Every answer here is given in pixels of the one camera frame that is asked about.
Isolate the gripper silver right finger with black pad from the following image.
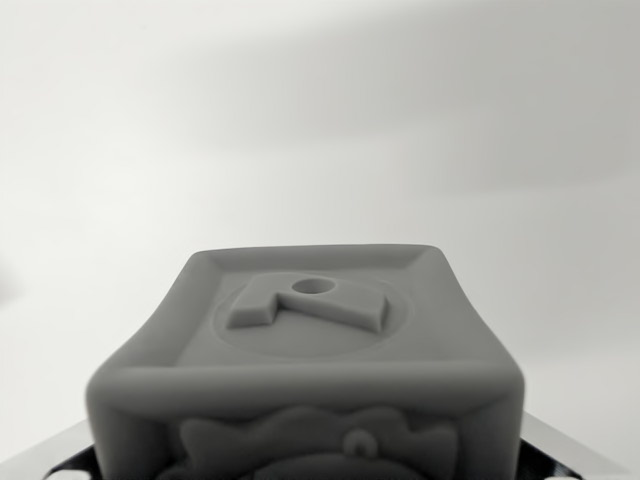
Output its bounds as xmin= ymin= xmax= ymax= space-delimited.
xmin=512 ymin=412 xmax=640 ymax=480

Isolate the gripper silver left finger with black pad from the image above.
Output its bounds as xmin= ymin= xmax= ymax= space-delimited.
xmin=0 ymin=418 xmax=109 ymax=480

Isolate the grey embossed cube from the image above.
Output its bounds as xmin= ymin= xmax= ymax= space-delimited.
xmin=84 ymin=243 xmax=526 ymax=480

